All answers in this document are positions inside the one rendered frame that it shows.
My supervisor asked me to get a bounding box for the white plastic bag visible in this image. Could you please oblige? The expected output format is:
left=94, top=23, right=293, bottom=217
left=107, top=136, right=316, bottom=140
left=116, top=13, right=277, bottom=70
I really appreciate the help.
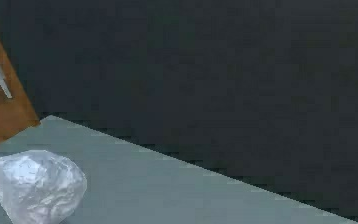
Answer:
left=0, top=148, right=88, bottom=224

